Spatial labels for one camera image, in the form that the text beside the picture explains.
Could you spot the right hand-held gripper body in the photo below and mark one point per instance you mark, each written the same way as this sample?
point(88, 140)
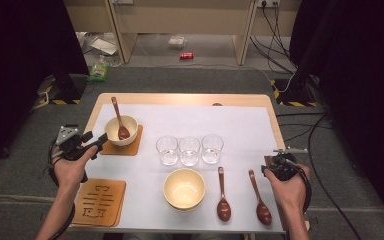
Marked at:
point(285, 166)

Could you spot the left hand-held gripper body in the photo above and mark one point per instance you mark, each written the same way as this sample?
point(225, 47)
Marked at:
point(67, 136)

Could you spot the cream ceramic bowl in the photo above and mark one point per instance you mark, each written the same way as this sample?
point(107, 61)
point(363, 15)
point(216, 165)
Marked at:
point(184, 210)
point(111, 131)
point(184, 188)

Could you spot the carved wooden coaster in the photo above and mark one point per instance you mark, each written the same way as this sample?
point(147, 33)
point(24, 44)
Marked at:
point(120, 150)
point(98, 203)

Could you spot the brown wooden spoon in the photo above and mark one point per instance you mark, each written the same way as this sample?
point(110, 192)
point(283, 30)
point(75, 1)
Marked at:
point(123, 131)
point(223, 208)
point(263, 211)

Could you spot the person's right hand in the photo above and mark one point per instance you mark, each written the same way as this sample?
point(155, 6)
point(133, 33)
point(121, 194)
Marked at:
point(293, 196)

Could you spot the person's left hand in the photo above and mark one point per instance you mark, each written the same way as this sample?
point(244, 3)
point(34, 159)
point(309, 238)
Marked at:
point(68, 175)

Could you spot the black stand base hazard tape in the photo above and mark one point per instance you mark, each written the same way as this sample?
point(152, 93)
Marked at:
point(293, 90)
point(63, 88)

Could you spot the clear drinking glass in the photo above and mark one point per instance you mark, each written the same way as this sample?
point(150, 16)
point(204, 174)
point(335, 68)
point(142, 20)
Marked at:
point(167, 151)
point(212, 150)
point(189, 151)

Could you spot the green wipes packet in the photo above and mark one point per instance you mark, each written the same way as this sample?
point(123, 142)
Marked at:
point(98, 71)

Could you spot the white table mat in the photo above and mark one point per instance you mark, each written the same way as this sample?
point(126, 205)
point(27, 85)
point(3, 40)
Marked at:
point(180, 120)

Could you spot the black curtain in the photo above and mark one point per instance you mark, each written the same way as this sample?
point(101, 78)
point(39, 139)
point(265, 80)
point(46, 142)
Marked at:
point(20, 66)
point(363, 83)

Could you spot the white papers pile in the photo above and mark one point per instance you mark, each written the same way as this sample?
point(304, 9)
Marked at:
point(104, 45)

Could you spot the red drink can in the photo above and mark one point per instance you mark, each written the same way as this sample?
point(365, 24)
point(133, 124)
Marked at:
point(186, 55)

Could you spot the white plastic packet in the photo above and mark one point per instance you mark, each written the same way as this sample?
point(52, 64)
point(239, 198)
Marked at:
point(177, 42)

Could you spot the white power strip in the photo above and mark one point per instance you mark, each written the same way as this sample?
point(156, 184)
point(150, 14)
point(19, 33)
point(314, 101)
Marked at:
point(268, 3)

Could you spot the white wall socket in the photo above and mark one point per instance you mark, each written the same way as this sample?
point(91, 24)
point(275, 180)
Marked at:
point(122, 1)

